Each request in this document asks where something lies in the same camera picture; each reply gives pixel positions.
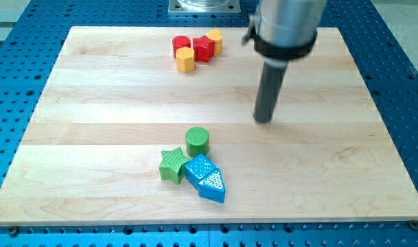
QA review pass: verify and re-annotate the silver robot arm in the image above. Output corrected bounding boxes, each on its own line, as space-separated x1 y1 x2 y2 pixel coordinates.
241 0 327 62

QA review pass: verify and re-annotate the green cylinder block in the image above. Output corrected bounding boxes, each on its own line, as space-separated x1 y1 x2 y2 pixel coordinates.
185 126 210 157

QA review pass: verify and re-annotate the blue cube block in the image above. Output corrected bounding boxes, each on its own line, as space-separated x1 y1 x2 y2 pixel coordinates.
185 154 216 189

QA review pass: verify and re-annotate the green star block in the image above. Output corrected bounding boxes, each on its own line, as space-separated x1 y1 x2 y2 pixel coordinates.
159 147 189 185

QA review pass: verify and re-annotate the blue triangle block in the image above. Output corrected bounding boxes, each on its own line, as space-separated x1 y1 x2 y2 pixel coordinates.
198 168 226 203

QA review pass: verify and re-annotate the wooden board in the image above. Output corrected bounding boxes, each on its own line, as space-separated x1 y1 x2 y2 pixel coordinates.
0 27 418 226

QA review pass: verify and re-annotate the yellow hexagon block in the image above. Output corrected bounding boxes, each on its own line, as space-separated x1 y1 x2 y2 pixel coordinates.
175 47 195 73

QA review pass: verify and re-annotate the red star block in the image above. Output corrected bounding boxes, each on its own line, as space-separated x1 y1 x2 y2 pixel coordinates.
192 36 215 63

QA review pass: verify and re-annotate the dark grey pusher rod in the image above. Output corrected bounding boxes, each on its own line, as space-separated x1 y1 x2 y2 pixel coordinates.
253 60 288 123

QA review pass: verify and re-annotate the red cylinder block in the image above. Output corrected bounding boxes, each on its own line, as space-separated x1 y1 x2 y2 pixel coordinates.
172 36 191 58

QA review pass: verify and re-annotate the blue perforated table plate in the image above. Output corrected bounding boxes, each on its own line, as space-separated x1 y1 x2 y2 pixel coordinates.
0 1 418 246

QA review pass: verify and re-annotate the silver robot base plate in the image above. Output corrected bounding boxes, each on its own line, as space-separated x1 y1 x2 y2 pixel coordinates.
168 0 241 14

